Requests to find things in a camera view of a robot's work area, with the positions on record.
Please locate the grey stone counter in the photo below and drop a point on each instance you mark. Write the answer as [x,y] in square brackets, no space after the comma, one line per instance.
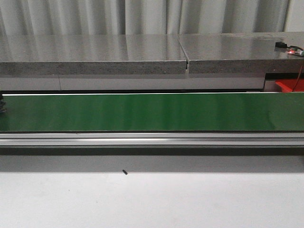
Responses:
[190,62]

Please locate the small sensor circuit board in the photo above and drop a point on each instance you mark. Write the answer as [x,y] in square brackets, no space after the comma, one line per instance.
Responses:
[292,50]

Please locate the aluminium conveyor frame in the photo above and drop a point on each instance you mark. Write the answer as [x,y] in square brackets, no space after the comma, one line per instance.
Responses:
[152,139]

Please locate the green conveyor belt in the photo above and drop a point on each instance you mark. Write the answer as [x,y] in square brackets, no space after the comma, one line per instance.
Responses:
[154,112]

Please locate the yellow mushroom push button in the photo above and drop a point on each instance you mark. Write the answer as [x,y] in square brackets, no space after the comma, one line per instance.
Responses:
[2,104]

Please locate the red plastic tray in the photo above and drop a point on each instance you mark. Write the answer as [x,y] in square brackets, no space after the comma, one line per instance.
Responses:
[290,85]

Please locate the white pleated curtain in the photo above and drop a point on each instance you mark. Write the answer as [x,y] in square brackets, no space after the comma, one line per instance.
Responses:
[90,17]

